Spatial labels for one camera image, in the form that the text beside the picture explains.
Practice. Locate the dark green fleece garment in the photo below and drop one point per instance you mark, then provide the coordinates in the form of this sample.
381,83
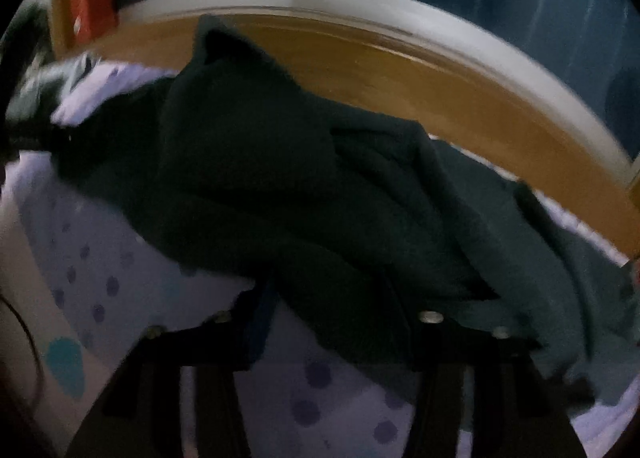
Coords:
250,163

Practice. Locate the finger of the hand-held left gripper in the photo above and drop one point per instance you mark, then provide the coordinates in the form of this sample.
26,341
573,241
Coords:
35,138

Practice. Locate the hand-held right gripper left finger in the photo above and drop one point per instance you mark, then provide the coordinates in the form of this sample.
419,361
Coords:
260,328

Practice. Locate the purple polka dot bed sheet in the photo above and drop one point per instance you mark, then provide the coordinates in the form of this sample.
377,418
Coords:
100,288

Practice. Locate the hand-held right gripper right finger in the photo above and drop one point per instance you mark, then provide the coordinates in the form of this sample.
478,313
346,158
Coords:
440,348

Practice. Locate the wooden bed frame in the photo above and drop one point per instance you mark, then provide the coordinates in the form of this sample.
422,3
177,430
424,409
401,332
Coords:
400,83

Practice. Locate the red box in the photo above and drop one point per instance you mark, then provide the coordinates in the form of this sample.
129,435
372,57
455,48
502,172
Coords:
92,8

